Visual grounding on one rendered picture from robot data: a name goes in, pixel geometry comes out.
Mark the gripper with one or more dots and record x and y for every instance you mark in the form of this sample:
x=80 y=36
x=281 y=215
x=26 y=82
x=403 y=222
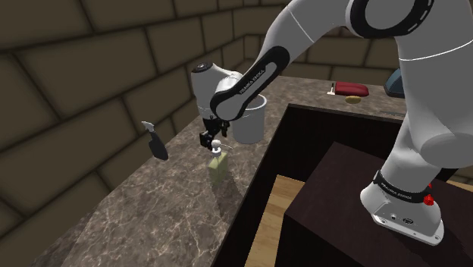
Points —
x=211 y=133

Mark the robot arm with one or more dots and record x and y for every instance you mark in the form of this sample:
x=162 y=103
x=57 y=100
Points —
x=425 y=92

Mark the green soap dispenser bottle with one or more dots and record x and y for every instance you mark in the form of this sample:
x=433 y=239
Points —
x=218 y=168

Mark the white bucket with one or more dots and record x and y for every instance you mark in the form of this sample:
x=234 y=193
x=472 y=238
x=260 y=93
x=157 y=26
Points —
x=251 y=125

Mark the black spray bottle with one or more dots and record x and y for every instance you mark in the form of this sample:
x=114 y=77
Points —
x=158 y=146

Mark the small white brush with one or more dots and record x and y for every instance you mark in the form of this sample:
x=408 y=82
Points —
x=332 y=90

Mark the yellow oval soap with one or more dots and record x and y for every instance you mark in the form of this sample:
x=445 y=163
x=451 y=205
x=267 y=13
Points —
x=353 y=99

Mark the dark robot stand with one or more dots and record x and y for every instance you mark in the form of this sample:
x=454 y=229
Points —
x=332 y=214

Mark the red case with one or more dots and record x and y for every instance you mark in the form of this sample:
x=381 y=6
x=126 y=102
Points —
x=351 y=89

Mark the dark blue appliance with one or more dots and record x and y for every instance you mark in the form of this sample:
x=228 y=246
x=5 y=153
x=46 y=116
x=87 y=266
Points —
x=394 y=84

